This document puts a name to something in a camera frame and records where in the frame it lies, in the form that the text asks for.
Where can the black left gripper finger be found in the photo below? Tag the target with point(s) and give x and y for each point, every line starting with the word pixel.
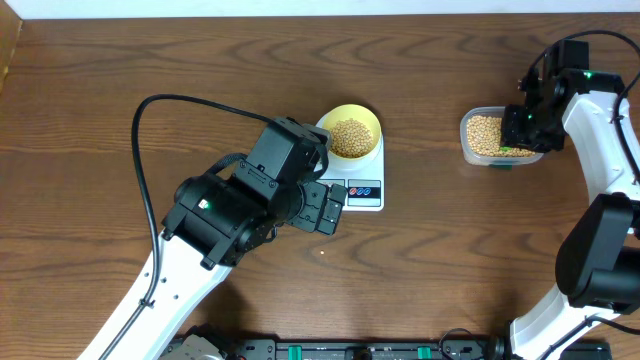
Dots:
pixel 331 209
pixel 310 215

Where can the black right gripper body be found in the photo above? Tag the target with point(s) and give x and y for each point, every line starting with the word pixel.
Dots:
pixel 532 129

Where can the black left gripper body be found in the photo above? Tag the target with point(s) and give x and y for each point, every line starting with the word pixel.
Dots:
pixel 276 192

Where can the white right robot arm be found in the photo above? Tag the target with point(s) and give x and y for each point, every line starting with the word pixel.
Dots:
pixel 596 274

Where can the white digital kitchen scale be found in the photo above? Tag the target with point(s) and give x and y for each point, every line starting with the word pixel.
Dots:
pixel 364 180

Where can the yellow plastic bowl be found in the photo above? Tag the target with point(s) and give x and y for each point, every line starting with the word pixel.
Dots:
pixel 359 113

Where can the clear container of soybeans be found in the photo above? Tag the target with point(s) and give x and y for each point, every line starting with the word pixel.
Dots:
pixel 480 140

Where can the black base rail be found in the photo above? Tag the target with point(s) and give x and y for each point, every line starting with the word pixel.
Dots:
pixel 203 342

